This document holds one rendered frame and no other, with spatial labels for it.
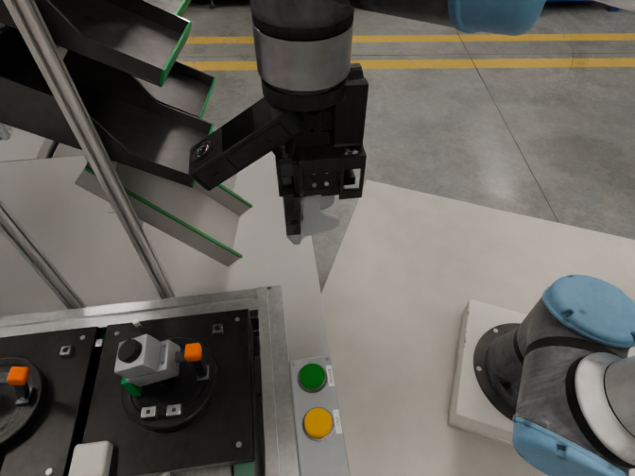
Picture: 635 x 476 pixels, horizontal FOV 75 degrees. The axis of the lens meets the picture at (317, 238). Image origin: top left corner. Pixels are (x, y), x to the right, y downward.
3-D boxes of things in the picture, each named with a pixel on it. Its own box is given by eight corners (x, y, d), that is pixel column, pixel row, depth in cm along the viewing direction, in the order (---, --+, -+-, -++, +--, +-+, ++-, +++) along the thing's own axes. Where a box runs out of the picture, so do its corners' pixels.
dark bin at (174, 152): (211, 134, 70) (222, 99, 65) (193, 188, 61) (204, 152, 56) (24, 63, 61) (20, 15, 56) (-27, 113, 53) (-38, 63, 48)
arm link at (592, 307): (599, 331, 66) (653, 281, 55) (597, 410, 58) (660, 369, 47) (521, 302, 69) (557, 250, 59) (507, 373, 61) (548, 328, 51)
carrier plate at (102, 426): (249, 314, 75) (248, 307, 73) (255, 461, 59) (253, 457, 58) (111, 330, 72) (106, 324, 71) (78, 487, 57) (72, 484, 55)
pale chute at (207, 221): (239, 215, 85) (252, 205, 83) (228, 267, 77) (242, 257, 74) (106, 131, 71) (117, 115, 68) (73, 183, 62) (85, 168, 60)
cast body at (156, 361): (181, 346, 60) (149, 327, 55) (179, 376, 57) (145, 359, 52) (131, 361, 62) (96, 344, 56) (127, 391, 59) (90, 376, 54)
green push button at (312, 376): (322, 366, 68) (322, 361, 67) (326, 390, 65) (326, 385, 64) (299, 369, 68) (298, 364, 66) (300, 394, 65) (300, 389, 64)
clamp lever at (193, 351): (210, 365, 63) (199, 341, 57) (209, 377, 62) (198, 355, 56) (185, 367, 63) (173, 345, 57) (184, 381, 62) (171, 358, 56)
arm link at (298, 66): (253, 44, 28) (249, -2, 33) (260, 105, 32) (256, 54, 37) (363, 38, 29) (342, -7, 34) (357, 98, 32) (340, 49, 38)
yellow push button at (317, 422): (329, 410, 64) (330, 405, 62) (334, 437, 61) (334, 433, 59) (303, 414, 63) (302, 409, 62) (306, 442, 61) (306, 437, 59)
